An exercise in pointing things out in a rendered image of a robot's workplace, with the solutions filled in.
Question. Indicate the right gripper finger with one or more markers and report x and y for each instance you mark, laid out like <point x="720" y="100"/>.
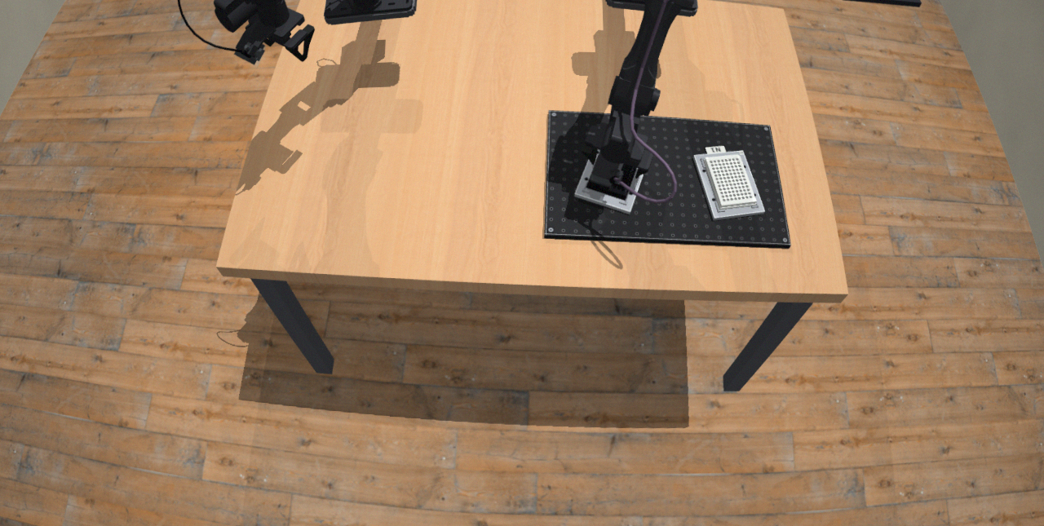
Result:
<point x="267" y="41"/>
<point x="310" y="31"/>

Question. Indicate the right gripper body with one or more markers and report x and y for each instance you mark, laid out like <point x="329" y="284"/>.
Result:
<point x="274" y="23"/>

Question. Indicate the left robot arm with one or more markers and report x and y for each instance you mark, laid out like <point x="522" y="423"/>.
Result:
<point x="643" y="58"/>

